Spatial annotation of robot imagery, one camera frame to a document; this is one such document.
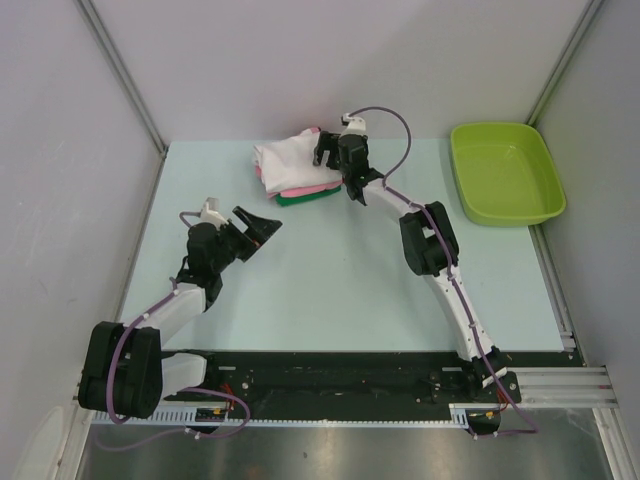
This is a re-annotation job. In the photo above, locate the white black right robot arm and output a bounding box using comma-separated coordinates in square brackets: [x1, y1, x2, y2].
[313, 131, 507, 401]

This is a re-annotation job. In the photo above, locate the pink folded t shirt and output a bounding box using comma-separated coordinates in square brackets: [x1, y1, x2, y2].
[254, 127, 344, 198]

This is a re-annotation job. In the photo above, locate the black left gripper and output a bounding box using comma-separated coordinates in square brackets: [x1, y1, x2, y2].
[211, 207, 281, 273]

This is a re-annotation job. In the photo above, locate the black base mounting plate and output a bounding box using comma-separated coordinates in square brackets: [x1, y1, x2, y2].
[171, 351, 505, 419]

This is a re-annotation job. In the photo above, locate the white slotted cable duct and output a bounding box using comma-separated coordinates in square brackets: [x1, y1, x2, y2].
[92, 403, 501, 430]

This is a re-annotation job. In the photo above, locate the white t shirt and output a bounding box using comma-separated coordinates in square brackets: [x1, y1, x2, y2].
[252, 128, 343, 196]

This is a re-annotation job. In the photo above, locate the lime green plastic basin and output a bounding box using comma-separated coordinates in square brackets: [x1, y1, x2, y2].
[450, 122, 567, 227]

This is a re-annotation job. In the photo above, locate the grey aluminium corner post right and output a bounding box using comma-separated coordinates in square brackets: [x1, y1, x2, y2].
[525, 0, 609, 128]

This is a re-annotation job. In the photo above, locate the grey aluminium corner post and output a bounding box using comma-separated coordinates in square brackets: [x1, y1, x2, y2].
[525, 0, 609, 128]
[74, 0, 168, 158]

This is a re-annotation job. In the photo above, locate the grey aluminium corner post left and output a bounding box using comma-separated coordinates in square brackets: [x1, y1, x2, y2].
[74, 0, 168, 158]

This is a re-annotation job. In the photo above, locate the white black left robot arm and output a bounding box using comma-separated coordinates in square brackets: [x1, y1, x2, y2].
[77, 200, 283, 424]

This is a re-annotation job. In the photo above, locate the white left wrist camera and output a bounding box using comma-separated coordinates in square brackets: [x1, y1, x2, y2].
[199, 197, 227, 227]

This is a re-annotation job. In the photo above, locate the aluminium frame rail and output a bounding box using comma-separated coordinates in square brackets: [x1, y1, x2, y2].
[513, 367, 618, 409]

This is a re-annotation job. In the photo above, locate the green folded t shirt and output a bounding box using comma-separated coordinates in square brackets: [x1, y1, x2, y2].
[275, 186, 341, 207]

